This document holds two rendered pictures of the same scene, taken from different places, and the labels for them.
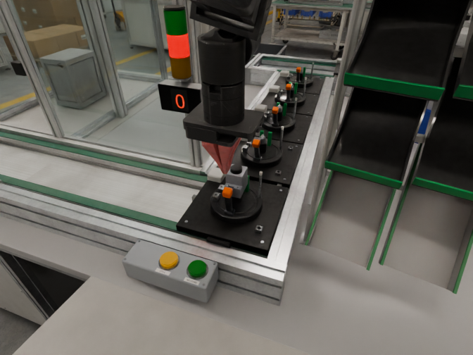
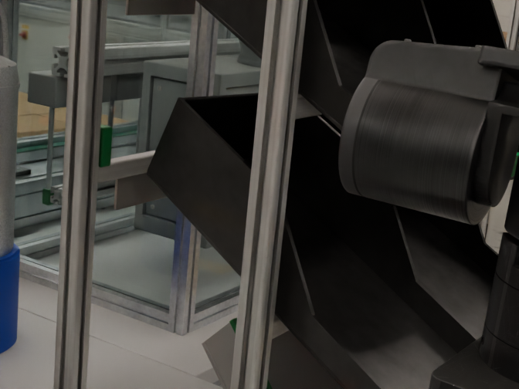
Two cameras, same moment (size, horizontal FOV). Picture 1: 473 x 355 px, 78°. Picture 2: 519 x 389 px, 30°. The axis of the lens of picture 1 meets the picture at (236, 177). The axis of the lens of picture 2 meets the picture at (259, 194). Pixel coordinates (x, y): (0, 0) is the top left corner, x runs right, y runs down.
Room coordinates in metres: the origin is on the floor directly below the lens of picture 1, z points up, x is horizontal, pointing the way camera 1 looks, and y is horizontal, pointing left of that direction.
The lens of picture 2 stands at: (0.42, 0.42, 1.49)
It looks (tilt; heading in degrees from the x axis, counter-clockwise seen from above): 14 degrees down; 283
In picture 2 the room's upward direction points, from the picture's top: 6 degrees clockwise
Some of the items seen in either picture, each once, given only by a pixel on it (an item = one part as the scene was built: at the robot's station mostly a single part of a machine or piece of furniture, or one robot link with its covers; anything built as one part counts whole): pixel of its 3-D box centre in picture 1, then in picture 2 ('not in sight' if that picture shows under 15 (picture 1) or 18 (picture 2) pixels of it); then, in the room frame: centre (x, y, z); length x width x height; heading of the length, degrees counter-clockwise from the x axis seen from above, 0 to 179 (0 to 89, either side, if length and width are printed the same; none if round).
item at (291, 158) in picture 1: (262, 144); not in sight; (0.82, -0.08, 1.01); 0.24 x 0.24 x 0.13; 71
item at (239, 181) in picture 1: (237, 176); not in sight; (0.59, 0.00, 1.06); 0.08 x 0.04 x 0.07; 161
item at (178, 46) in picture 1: (178, 44); not in sight; (0.75, 0.14, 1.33); 0.05 x 0.05 x 0.05
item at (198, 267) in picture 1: (197, 270); not in sight; (0.38, 0.09, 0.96); 0.04 x 0.04 x 0.02
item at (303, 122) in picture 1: (279, 114); not in sight; (1.05, -0.17, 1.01); 0.24 x 0.24 x 0.13; 71
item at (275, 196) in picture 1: (236, 207); not in sight; (0.58, 0.00, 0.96); 0.24 x 0.24 x 0.02; 71
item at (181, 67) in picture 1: (180, 65); not in sight; (0.75, 0.14, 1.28); 0.05 x 0.05 x 0.05
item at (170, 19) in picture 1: (175, 21); not in sight; (0.75, 0.14, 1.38); 0.05 x 0.05 x 0.05
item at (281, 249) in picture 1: (275, 139); not in sight; (1.04, -0.16, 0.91); 1.24 x 0.33 x 0.10; 161
